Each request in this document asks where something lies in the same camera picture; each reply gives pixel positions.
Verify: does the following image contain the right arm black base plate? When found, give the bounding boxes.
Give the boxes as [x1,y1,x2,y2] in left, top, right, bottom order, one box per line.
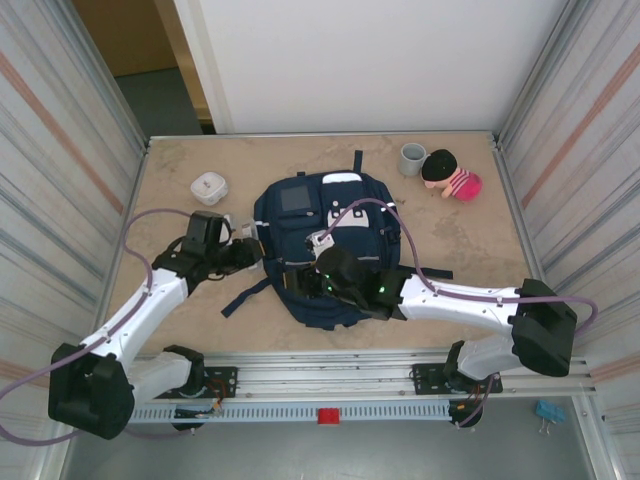
[409,362,504,396]

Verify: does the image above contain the aluminium mounting rail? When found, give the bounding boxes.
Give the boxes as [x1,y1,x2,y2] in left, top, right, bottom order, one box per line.
[127,349,596,401]

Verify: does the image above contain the blue binder clip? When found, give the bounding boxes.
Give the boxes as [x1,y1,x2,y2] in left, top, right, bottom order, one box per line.
[535,398,566,437]

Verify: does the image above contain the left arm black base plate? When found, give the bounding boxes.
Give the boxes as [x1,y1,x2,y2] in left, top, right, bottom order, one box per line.
[148,367,239,400]

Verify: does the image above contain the white slotted cable duct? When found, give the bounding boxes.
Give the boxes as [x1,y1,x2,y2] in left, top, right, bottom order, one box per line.
[127,403,454,424]

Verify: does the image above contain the brown wooden door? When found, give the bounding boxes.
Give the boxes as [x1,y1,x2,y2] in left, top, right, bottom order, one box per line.
[72,0,214,122]

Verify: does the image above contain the grey cup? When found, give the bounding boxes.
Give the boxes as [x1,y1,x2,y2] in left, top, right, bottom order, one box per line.
[398,143,429,177]

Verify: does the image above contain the navy blue backpack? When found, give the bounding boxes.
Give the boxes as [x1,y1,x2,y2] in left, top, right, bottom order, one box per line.
[221,149,454,331]

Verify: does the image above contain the small white container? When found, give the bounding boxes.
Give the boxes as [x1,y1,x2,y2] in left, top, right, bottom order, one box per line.
[189,171,230,205]

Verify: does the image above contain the pink plush doll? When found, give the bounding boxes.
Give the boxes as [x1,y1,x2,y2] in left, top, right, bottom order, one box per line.
[420,148,485,202]

